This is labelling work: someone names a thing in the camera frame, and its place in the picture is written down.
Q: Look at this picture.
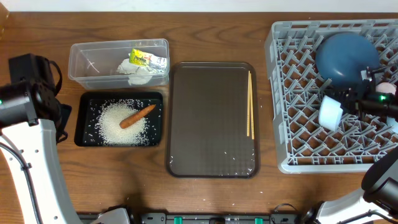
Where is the white cup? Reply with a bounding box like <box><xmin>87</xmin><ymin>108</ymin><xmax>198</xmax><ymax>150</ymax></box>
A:
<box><xmin>376</xmin><ymin>82</ymin><xmax>396</xmax><ymax>95</ymax></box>

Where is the light blue bowl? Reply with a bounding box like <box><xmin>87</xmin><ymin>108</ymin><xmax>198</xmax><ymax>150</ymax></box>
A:
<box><xmin>318</xmin><ymin>96</ymin><xmax>343</xmax><ymax>131</ymax></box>

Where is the light blue cup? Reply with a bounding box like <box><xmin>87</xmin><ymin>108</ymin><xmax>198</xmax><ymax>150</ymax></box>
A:
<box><xmin>386</xmin><ymin>117</ymin><xmax>398</xmax><ymax>133</ymax></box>

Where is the dark blue plate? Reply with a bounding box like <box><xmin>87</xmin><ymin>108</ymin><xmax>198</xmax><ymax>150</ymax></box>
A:
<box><xmin>315</xmin><ymin>32</ymin><xmax>380</xmax><ymax>89</ymax></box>

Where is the orange carrot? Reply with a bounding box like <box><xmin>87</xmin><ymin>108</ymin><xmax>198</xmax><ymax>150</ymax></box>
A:
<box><xmin>119</xmin><ymin>105</ymin><xmax>155</xmax><ymax>129</ymax></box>

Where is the white napkin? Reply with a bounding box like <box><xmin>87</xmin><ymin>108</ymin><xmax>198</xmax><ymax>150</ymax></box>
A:
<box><xmin>116</xmin><ymin>58</ymin><xmax>153</xmax><ymax>85</ymax></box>

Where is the yellow green snack wrapper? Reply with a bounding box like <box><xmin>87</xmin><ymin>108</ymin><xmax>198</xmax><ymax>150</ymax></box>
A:
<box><xmin>129</xmin><ymin>49</ymin><xmax>168</xmax><ymax>71</ymax></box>

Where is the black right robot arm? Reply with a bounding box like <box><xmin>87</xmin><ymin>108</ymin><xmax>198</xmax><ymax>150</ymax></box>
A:
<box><xmin>300</xmin><ymin>81</ymin><xmax>397</xmax><ymax>223</ymax></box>

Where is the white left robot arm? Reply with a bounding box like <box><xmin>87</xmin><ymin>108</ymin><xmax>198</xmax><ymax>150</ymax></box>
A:
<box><xmin>1</xmin><ymin>80</ymin><xmax>131</xmax><ymax>223</ymax></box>

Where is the black food waste tray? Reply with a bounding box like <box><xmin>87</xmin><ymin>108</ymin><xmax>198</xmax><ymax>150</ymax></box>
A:
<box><xmin>74</xmin><ymin>91</ymin><xmax>163</xmax><ymax>147</ymax></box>

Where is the grey dishwasher rack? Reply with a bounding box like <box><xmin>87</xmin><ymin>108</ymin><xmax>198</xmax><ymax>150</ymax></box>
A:
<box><xmin>265</xmin><ymin>19</ymin><xmax>397</xmax><ymax>174</ymax></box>

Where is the clear plastic bin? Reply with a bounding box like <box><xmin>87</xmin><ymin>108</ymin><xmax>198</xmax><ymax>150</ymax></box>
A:
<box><xmin>68</xmin><ymin>39</ymin><xmax>170</xmax><ymax>90</ymax></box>

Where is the pile of white rice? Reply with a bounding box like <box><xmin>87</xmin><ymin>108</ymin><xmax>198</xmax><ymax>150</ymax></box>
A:
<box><xmin>95</xmin><ymin>99</ymin><xmax>149</xmax><ymax>146</ymax></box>

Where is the brown serving tray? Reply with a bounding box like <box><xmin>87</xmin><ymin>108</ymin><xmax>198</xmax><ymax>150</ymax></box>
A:
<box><xmin>165</xmin><ymin>62</ymin><xmax>261</xmax><ymax>179</ymax></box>

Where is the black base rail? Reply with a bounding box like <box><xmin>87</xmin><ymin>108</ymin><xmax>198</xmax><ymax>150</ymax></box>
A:
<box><xmin>78</xmin><ymin>205</ymin><xmax>301</xmax><ymax>224</ymax></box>

